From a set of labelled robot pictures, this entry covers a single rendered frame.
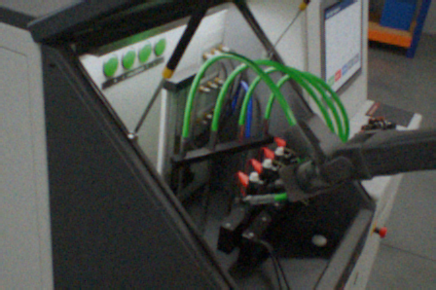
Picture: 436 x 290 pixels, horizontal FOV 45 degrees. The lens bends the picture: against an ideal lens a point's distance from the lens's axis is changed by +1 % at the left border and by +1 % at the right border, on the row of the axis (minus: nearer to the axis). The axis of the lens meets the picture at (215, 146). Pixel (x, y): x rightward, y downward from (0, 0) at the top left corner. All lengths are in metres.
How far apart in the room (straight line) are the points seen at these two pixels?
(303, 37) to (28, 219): 0.85
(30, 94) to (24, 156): 0.15
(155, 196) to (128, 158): 0.08
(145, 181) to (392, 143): 0.43
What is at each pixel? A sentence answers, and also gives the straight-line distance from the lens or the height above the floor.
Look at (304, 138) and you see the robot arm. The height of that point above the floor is 1.39.
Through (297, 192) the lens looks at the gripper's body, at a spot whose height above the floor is 1.26.
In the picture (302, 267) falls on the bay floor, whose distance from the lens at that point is 1.49.
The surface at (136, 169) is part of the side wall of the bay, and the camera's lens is 0.96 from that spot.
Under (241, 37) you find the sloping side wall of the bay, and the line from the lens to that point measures 1.52.
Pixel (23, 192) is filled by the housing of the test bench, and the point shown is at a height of 1.10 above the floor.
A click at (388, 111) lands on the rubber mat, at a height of 0.98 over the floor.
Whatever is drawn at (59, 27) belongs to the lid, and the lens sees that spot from 0.94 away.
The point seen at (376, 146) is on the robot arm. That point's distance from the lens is 0.80.
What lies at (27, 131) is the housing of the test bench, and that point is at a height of 1.25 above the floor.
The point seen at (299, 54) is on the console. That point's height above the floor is 1.32.
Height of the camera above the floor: 1.78
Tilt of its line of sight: 29 degrees down
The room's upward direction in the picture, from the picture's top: 7 degrees clockwise
